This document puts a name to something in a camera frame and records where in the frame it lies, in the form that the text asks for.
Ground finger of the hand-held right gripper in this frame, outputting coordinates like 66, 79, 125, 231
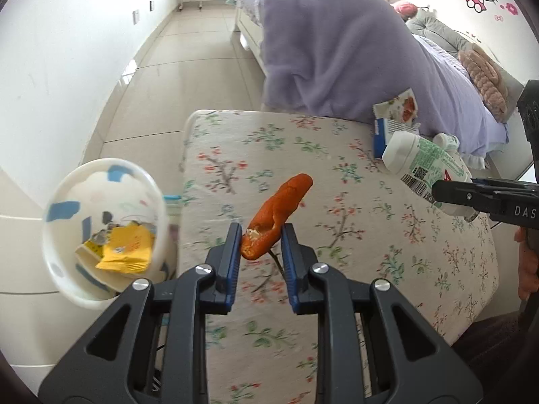
469, 176, 539, 198
432, 178, 494, 216

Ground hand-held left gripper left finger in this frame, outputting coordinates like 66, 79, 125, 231
40, 222, 244, 404

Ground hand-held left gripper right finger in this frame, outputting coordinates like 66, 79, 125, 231
280, 222, 484, 404

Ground orange peel piece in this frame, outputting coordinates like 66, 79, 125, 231
241, 172, 313, 260

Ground large white green-label bottle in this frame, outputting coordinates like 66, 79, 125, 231
381, 130, 474, 220

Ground yellow snack wrapper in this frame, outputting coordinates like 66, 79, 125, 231
96, 224, 154, 276

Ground white bin with blue tape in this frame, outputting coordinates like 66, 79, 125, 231
42, 158, 183, 306

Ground person's right hand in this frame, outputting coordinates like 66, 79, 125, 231
514, 228, 539, 303

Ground small white green-label bottle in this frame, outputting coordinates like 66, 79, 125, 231
433, 132, 461, 150

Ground floral tablecloth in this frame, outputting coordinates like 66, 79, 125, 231
156, 109, 500, 404

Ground blue and white carton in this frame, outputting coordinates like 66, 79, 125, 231
373, 117, 422, 160

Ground crumpled snack wrapper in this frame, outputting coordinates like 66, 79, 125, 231
372, 88, 420, 126

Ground pink knitted pillow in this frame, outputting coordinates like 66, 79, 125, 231
458, 44, 509, 122

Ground person's dark pants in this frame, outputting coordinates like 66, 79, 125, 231
452, 309, 539, 388

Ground grey pillow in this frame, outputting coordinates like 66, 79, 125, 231
406, 10, 476, 57

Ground purple fleece blanket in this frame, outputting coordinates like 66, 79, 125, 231
259, 0, 510, 156

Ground pink plush toy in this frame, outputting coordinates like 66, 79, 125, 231
389, 1, 417, 22

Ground white wardrobe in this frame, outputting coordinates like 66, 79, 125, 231
0, 168, 60, 371

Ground bed with lavender sheet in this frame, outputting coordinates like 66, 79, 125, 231
225, 0, 527, 177

